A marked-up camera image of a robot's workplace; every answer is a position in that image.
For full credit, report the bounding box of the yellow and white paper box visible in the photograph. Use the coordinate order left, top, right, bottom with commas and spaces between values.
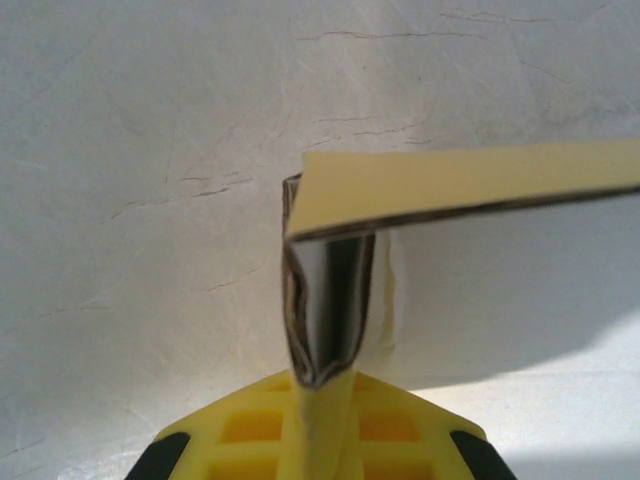
280, 138, 640, 480

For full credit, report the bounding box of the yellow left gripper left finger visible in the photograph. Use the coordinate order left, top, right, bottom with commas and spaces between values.
132, 370, 301, 480

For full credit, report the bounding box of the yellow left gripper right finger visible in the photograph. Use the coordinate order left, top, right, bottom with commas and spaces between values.
352, 372, 509, 480

